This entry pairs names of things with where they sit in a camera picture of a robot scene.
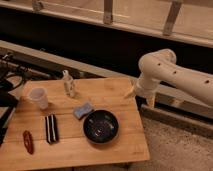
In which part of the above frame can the metal window bracket right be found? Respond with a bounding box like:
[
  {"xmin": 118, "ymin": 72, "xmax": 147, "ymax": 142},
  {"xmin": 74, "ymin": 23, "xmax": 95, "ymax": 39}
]
[{"xmin": 163, "ymin": 0, "xmax": 182, "ymax": 36}]

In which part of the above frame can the metal window bracket left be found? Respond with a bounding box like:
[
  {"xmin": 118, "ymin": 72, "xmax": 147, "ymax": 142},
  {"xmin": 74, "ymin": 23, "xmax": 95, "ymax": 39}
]
[{"xmin": 32, "ymin": 0, "xmax": 43, "ymax": 12}]

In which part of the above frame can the translucent plastic cup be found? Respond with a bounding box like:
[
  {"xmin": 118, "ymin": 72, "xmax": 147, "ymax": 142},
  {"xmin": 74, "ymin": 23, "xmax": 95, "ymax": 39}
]
[{"xmin": 28, "ymin": 87, "xmax": 48, "ymax": 110}]

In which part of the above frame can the small clear bottle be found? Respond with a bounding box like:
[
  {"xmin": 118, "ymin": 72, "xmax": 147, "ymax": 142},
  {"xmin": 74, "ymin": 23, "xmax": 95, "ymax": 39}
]
[{"xmin": 62, "ymin": 70, "xmax": 75, "ymax": 98}]

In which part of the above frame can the dark ceramic bowl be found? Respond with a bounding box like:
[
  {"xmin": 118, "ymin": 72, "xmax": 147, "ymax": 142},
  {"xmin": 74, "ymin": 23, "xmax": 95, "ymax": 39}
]
[{"xmin": 83, "ymin": 110, "xmax": 119, "ymax": 144}]

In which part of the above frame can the metal window bracket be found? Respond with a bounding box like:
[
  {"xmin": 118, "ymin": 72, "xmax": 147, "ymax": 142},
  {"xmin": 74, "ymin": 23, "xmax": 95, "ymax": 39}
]
[
  {"xmin": 163, "ymin": 0, "xmax": 182, "ymax": 36},
  {"xmin": 103, "ymin": 0, "xmax": 113, "ymax": 24},
  {"xmin": 32, "ymin": 0, "xmax": 43, "ymax": 12}
]

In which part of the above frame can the black equipment with cables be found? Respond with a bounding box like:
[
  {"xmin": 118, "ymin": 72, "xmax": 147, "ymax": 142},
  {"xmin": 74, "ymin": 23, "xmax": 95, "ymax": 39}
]
[{"xmin": 0, "ymin": 51, "xmax": 51, "ymax": 146}]

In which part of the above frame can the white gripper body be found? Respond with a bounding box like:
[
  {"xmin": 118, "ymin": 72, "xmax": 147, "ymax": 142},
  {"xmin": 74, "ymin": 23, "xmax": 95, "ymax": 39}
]
[{"xmin": 134, "ymin": 77, "xmax": 157, "ymax": 98}]

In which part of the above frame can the metal window bracket centre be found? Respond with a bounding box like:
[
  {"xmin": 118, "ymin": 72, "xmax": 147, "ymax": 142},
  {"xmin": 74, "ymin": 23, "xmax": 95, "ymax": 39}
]
[{"xmin": 103, "ymin": 0, "xmax": 113, "ymax": 24}]

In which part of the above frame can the blue sponge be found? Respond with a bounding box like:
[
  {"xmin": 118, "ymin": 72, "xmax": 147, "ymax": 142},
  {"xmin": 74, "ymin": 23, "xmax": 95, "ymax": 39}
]
[{"xmin": 73, "ymin": 103, "xmax": 93, "ymax": 119}]

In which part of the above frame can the black white striped block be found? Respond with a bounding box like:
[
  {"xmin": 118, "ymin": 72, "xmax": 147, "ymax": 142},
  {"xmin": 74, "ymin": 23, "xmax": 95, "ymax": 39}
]
[{"xmin": 45, "ymin": 115, "xmax": 59, "ymax": 144}]

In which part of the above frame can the red brown hair clip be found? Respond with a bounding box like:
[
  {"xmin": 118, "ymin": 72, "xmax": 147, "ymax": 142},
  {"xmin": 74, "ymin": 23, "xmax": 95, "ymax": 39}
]
[{"xmin": 23, "ymin": 131, "xmax": 34, "ymax": 154}]

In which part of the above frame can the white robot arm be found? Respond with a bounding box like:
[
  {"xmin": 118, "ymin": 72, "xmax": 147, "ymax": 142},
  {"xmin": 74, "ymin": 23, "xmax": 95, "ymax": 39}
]
[{"xmin": 125, "ymin": 49, "xmax": 213, "ymax": 107}]

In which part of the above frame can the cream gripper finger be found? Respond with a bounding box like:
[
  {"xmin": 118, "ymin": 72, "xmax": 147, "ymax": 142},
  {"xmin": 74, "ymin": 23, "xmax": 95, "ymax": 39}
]
[{"xmin": 124, "ymin": 87, "xmax": 137, "ymax": 99}]

